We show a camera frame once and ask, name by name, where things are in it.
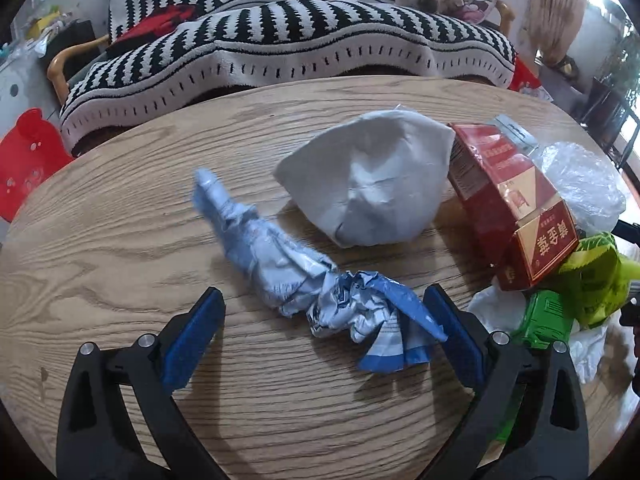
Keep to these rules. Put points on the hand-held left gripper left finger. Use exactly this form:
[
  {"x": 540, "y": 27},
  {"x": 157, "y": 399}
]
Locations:
[{"x": 192, "y": 340}]

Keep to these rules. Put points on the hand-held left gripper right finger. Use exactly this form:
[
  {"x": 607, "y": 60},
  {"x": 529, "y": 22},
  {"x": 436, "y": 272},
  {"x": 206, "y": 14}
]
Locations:
[{"x": 452, "y": 335}]

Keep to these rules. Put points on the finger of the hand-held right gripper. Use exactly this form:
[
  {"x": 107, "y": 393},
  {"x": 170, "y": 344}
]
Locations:
[
  {"x": 634, "y": 330},
  {"x": 629, "y": 232}
]

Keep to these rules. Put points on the yellow green wrapper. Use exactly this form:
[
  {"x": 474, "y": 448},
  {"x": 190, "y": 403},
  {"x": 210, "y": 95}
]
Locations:
[{"x": 595, "y": 275}]

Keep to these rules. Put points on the blue white wrapper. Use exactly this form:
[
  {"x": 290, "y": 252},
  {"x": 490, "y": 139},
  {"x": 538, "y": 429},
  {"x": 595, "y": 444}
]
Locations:
[{"x": 280, "y": 255}]

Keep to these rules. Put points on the clear plastic bag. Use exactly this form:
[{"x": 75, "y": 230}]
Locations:
[{"x": 585, "y": 180}]

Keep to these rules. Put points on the green cardboard box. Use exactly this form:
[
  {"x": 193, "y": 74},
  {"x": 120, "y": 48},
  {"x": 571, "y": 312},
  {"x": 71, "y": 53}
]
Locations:
[{"x": 545, "y": 315}]

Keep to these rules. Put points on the dark wooden chair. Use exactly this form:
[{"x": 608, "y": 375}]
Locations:
[{"x": 607, "y": 110}]

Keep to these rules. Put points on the red cigarette carton box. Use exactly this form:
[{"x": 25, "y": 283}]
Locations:
[{"x": 500, "y": 195}]

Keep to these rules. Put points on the green potted plant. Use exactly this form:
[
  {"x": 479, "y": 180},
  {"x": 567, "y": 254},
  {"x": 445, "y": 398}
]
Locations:
[{"x": 622, "y": 70}]

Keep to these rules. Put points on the crumpled grey paper sheet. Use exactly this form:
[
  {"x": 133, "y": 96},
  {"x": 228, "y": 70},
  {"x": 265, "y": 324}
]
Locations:
[{"x": 370, "y": 180}]

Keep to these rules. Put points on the red bag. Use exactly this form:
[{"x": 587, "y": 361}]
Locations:
[{"x": 525, "y": 75}]

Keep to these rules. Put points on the red plastic stool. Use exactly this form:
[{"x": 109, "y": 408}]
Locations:
[{"x": 30, "y": 160}]

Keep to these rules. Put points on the pink printed cushion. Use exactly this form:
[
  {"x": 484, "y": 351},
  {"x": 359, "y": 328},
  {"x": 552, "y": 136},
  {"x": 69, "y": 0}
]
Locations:
[{"x": 477, "y": 2}]

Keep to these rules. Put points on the white cabinet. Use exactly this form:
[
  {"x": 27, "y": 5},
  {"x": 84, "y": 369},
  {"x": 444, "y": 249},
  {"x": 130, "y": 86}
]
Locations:
[{"x": 20, "y": 90}]

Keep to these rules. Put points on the red cloth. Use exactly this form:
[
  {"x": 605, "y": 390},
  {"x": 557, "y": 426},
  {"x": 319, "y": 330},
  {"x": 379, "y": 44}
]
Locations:
[{"x": 160, "y": 22}]

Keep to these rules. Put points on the black bag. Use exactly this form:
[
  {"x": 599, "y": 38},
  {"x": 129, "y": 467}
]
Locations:
[{"x": 70, "y": 45}]

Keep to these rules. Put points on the black white striped sofa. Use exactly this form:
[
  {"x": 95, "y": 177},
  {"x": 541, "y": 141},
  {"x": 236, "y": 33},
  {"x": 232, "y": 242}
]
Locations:
[{"x": 300, "y": 35}]

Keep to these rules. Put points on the yellow object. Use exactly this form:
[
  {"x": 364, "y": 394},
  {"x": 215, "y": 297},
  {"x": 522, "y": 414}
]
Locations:
[{"x": 44, "y": 22}]

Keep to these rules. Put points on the wooden frame sofa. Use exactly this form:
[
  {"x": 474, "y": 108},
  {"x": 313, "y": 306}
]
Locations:
[{"x": 60, "y": 62}]

